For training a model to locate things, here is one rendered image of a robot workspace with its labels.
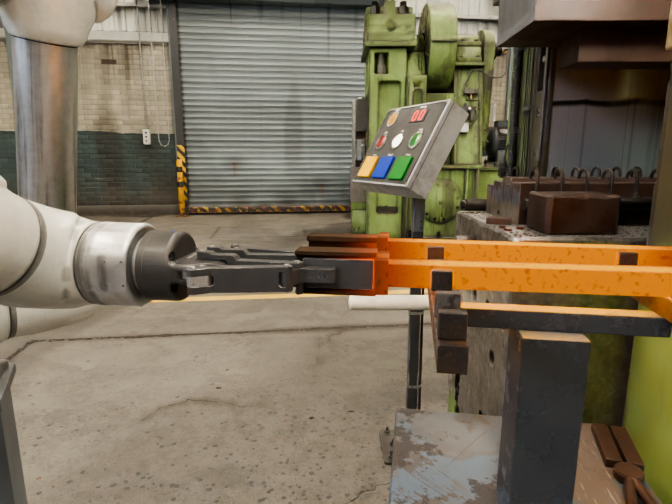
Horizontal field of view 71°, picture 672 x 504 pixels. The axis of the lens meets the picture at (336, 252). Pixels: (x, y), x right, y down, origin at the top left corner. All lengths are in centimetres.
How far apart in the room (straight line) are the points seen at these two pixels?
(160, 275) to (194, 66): 867
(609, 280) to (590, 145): 81
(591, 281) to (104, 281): 47
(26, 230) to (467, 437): 57
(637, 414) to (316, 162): 825
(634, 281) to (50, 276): 55
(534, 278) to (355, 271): 17
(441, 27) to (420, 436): 562
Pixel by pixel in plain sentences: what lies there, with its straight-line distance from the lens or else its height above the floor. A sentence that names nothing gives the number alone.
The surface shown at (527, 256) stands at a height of 92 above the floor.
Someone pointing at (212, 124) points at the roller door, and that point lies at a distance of 897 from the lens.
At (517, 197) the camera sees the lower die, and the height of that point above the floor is 96.
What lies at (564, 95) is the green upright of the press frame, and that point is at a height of 118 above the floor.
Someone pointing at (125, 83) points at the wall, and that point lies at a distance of 937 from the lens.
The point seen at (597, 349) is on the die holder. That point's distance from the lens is 90.
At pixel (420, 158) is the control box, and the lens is 136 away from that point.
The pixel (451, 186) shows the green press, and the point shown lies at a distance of 593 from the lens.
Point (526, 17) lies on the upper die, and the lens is 100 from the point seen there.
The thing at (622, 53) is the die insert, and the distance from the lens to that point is 106.
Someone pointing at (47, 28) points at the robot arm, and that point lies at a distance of 98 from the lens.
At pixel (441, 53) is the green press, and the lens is 601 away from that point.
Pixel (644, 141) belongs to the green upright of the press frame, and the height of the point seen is 108.
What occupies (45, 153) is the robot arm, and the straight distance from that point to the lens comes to 102.
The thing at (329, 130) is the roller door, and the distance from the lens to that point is 894.
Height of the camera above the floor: 104
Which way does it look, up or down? 11 degrees down
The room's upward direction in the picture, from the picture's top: straight up
